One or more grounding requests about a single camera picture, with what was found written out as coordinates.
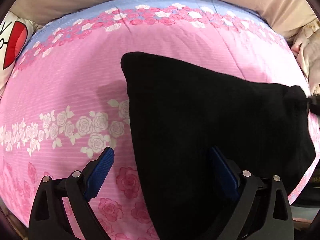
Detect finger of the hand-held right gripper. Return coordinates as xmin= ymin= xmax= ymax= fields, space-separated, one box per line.
xmin=306 ymin=96 xmax=320 ymax=117

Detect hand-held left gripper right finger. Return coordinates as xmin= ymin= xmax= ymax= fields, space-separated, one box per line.
xmin=209 ymin=146 xmax=295 ymax=240

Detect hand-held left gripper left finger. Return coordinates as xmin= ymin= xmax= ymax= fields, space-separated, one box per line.
xmin=29 ymin=147 xmax=115 ymax=240

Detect black pants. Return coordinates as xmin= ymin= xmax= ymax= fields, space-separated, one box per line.
xmin=121 ymin=52 xmax=317 ymax=240

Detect pale floral blanket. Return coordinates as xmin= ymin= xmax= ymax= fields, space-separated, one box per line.
xmin=291 ymin=21 xmax=320 ymax=95

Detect pink rose print bedsheet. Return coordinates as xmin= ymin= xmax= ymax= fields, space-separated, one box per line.
xmin=0 ymin=0 xmax=320 ymax=240

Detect white cartoon face pillow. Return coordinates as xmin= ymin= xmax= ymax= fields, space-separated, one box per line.
xmin=0 ymin=14 xmax=38 ymax=90

